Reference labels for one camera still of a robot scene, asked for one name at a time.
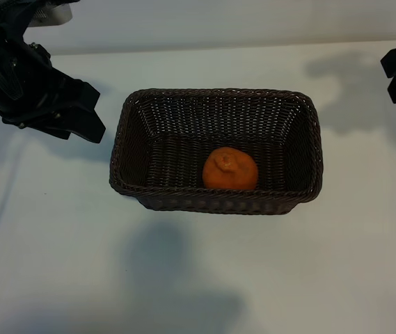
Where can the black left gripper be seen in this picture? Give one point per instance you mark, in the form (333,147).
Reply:
(16,87)

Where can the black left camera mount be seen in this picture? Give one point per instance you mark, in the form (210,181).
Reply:
(9,9)

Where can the orange mandarin fruit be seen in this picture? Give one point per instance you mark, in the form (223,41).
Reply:
(232,174)

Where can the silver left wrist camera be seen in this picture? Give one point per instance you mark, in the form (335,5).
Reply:
(58,14)

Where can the dark brown wicker basket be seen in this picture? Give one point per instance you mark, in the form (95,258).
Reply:
(218,203)

